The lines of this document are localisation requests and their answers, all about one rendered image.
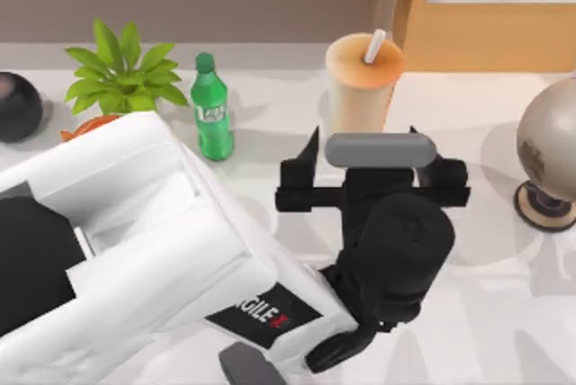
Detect pale grey rounded box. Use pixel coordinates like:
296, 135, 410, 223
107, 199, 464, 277
324, 132, 437, 170

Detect beige cup with straw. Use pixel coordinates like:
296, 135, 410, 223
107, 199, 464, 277
325, 28, 406, 135

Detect green bottle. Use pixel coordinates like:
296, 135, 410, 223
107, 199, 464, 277
189, 52, 236, 163

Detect silver globe on stand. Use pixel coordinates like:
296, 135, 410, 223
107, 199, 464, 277
514, 73, 576, 229

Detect wooden drawer front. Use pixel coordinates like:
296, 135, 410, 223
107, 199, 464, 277
407, 0, 576, 74

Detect wooden cupboard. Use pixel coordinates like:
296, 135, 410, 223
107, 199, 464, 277
395, 0, 576, 75

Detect green plant in orange pot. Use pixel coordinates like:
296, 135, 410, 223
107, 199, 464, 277
59, 18, 190, 143

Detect black round speaker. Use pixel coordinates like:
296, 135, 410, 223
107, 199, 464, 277
0, 71, 45, 144

